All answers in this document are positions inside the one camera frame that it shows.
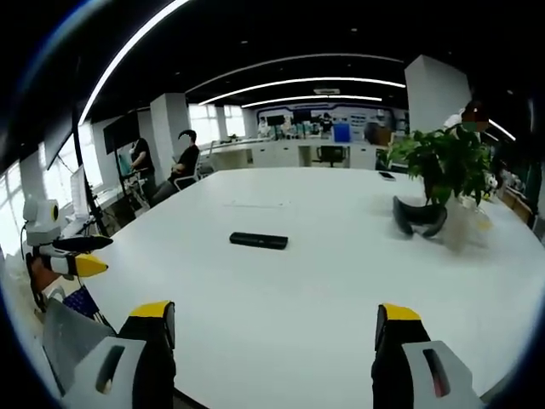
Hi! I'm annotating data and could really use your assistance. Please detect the white office chair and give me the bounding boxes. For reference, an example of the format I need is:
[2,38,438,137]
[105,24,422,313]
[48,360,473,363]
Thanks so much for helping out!
[173,148,215,191]

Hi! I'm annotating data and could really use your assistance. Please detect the black tripod stand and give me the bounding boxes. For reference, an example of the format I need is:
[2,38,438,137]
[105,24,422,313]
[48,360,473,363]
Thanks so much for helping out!
[71,55,111,238]

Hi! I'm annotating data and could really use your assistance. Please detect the white counter cabinets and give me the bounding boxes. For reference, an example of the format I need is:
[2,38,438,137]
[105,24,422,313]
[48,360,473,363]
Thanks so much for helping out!
[208,138,387,170]

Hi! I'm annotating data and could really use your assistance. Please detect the grey chair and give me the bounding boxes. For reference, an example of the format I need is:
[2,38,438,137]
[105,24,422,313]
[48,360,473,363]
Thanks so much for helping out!
[41,297,117,395]

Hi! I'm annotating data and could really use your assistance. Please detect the black wall monitor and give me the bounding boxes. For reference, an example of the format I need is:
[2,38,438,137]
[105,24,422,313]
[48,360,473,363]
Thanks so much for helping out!
[102,109,141,153]

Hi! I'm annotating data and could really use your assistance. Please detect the blue patterned cloth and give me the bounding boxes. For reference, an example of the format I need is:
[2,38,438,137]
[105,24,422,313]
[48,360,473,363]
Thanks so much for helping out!
[62,284,103,320]

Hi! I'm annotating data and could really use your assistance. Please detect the black headset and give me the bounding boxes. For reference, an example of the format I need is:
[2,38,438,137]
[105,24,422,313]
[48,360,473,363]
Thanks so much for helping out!
[392,195,449,239]

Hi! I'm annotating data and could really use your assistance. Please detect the black remote control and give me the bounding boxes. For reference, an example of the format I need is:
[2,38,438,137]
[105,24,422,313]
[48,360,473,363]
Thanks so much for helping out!
[229,231,290,251]

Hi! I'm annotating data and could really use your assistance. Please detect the black office chair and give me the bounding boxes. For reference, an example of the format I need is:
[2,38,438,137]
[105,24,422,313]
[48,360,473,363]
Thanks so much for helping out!
[313,145,349,168]

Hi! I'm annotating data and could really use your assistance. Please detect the green potted plant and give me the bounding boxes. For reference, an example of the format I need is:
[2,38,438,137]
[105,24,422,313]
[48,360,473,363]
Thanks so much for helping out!
[386,123,495,255]

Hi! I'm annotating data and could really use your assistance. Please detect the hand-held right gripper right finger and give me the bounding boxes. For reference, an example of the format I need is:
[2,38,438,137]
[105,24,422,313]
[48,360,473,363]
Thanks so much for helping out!
[370,302,485,409]

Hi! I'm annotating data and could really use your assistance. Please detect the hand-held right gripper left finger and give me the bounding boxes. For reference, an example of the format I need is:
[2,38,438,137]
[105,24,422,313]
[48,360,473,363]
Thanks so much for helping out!
[60,300,177,409]

